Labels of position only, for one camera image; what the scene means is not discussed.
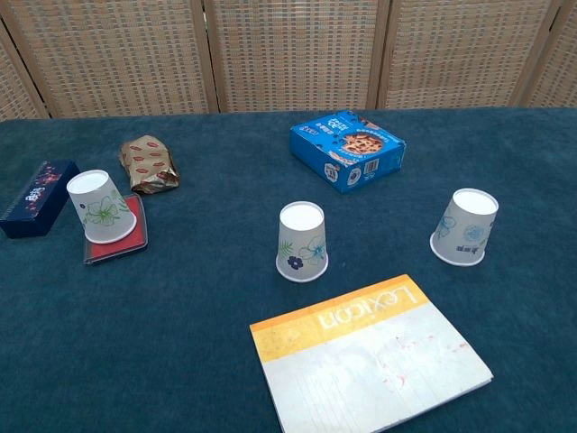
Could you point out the paper cup purple flower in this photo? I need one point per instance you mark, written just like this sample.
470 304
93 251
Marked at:
299 239

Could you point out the dark blue long box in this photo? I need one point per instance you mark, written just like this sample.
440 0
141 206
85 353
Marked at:
36 198

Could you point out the paper cup green flower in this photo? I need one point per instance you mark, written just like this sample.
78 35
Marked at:
97 207

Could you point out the yellow white Lexicon notebook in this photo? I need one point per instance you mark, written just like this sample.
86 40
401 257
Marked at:
360 361

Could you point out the teal table cloth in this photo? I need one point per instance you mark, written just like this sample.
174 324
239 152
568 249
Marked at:
203 315

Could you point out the red pad clear case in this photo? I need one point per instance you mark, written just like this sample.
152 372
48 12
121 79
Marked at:
115 251

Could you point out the paper cup blue flower print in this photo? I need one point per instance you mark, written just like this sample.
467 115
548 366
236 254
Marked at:
464 225

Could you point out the blue cookie box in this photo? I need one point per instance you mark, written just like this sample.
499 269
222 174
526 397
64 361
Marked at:
342 149

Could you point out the gold foil snack packet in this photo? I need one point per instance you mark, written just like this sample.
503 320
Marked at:
149 164

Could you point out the woven wooden folding screen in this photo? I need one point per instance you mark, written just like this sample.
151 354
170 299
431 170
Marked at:
288 54

